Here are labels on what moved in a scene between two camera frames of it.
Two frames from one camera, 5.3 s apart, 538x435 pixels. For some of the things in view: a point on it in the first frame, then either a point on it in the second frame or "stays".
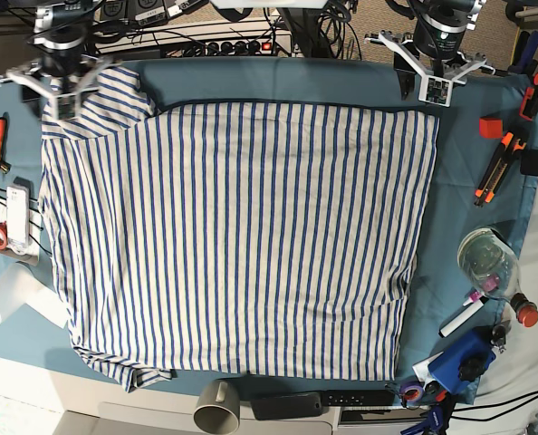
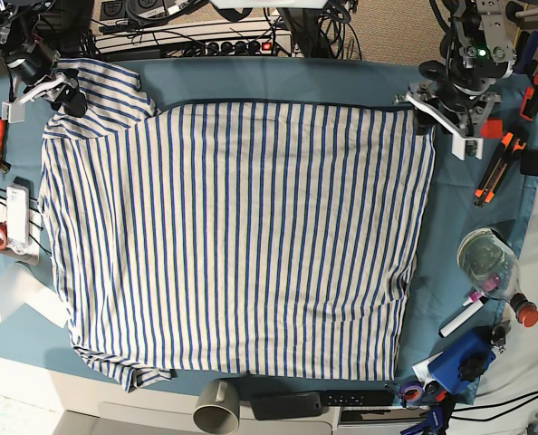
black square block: (532, 162) stays
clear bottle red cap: (492, 266) stays
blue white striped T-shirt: (233, 237) stays
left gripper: (437, 76) to (465, 118)
